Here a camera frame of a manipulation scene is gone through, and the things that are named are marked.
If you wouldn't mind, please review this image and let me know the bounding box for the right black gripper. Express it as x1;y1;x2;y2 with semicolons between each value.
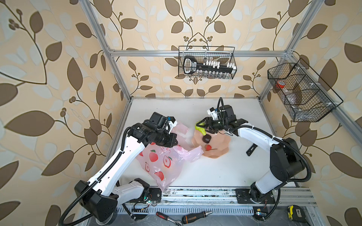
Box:
196;117;227;133

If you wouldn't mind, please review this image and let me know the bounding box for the green pear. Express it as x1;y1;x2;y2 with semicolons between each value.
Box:
195;121;207;136

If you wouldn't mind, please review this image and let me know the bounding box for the dark purple fruit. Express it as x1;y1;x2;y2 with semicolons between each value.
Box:
202;134;212;144

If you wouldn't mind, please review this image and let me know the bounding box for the small red cherry fruit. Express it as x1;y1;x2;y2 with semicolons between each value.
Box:
205;145;217;151

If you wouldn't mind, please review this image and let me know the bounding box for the pink plastic bag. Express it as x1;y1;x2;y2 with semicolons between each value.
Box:
136;124;204;192

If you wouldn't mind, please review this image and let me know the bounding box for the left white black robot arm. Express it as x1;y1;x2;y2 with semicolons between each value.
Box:
58;112;178;226

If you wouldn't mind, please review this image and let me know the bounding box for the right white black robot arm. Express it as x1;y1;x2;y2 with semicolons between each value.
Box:
196;98;312;203

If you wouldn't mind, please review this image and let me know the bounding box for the black socket tool set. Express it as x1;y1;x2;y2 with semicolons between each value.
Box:
181;56;237;75

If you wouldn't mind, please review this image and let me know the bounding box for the black orange screwdriver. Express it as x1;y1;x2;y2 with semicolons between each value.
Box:
182;211;213;224

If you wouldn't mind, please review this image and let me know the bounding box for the clear bottle with red cap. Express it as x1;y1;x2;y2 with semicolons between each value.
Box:
276;80;302;112

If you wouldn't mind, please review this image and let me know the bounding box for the black tape roll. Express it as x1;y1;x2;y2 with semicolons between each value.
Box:
96;212;117;226

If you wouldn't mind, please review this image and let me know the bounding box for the small green circuit board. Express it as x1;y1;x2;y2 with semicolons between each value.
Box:
253;207;268;221

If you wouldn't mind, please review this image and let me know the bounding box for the yellow black tape measure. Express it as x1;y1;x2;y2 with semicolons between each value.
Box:
287;205;306;223

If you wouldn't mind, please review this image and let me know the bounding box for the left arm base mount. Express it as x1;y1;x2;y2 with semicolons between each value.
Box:
129;187;162;204

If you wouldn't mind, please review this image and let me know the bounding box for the back black wire basket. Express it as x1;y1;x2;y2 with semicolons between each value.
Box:
178;45;237;80

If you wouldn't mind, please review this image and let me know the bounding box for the black wire basket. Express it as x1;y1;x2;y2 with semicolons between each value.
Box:
267;58;343;122
178;45;237;80

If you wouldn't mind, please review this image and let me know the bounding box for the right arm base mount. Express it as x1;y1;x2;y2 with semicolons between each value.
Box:
235;188;276;204

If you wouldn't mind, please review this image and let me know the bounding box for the red handled ratchet wrench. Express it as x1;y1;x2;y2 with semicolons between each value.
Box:
156;212;183;226

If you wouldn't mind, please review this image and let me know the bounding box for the right black wire basket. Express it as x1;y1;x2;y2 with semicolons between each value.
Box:
267;58;343;122

